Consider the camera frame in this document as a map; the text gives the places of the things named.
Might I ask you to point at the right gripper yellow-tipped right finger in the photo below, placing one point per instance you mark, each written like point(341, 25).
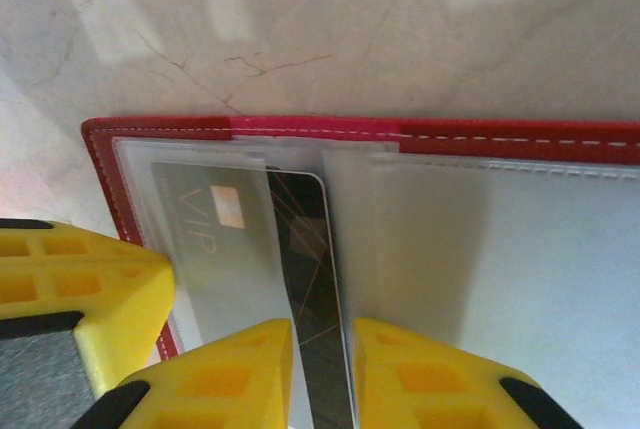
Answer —
point(425, 384)

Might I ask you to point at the black VIP card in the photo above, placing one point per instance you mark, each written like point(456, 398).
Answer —
point(305, 229)

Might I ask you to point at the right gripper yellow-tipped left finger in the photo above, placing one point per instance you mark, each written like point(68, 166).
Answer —
point(225, 379)

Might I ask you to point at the red leather card holder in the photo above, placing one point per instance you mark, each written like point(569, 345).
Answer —
point(500, 144)

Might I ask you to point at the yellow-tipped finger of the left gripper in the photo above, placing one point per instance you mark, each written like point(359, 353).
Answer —
point(125, 309)
point(100, 249)

